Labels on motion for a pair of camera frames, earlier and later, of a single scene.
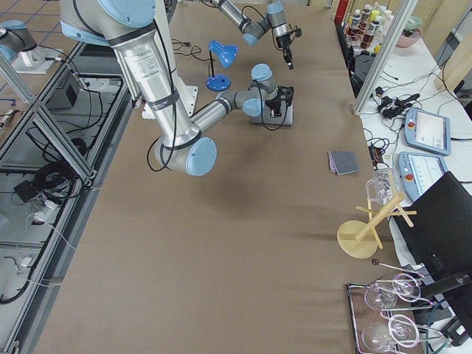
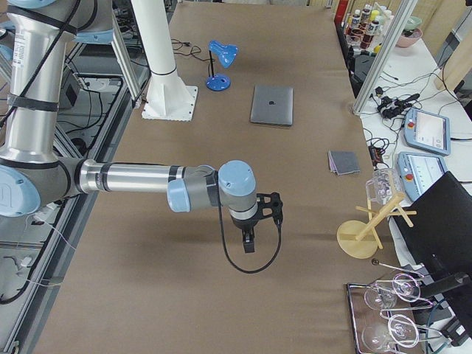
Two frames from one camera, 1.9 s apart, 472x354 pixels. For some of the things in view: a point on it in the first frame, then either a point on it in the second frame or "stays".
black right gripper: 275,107 → 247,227
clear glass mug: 386,186 stays
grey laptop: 286,119 stays
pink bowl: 409,37 stays
